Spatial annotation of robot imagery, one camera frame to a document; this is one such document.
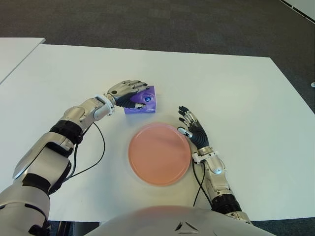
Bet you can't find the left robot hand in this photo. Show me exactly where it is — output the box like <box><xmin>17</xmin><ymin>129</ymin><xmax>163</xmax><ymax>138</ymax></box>
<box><xmin>107</xmin><ymin>80</ymin><xmax>150</xmax><ymax>110</ymax></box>

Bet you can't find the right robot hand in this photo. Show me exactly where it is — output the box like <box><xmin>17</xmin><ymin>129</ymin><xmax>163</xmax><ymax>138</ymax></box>
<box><xmin>177</xmin><ymin>106</ymin><xmax>210</xmax><ymax>149</ymax></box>

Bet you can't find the purple tissue paper pack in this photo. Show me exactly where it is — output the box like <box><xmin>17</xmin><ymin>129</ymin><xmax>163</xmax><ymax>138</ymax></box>
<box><xmin>124</xmin><ymin>85</ymin><xmax>158</xmax><ymax>116</ymax></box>

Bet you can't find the pink round plate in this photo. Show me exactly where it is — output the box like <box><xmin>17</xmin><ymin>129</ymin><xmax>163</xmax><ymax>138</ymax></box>
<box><xmin>128</xmin><ymin>123</ymin><xmax>192</xmax><ymax>187</ymax></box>

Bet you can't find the grey robot torso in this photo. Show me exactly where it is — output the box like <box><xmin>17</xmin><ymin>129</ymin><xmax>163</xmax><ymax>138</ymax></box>
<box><xmin>85</xmin><ymin>206</ymin><xmax>269</xmax><ymax>236</ymax></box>

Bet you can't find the white side table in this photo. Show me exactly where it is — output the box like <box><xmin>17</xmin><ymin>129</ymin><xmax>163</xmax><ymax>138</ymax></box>
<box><xmin>0</xmin><ymin>37</ymin><xmax>47</xmax><ymax>84</ymax></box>

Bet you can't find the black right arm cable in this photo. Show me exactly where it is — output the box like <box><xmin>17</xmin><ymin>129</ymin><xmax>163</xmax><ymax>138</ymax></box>
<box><xmin>192</xmin><ymin>161</ymin><xmax>215</xmax><ymax>209</ymax></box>

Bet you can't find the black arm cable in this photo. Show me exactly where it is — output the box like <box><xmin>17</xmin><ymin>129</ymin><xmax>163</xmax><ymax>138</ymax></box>
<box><xmin>49</xmin><ymin>122</ymin><xmax>106</xmax><ymax>195</ymax></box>
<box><xmin>192</xmin><ymin>161</ymin><xmax>215</xmax><ymax>209</ymax></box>

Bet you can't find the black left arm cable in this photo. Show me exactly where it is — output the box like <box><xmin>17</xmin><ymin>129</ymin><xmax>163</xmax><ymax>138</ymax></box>
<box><xmin>49</xmin><ymin>122</ymin><xmax>106</xmax><ymax>195</ymax></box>

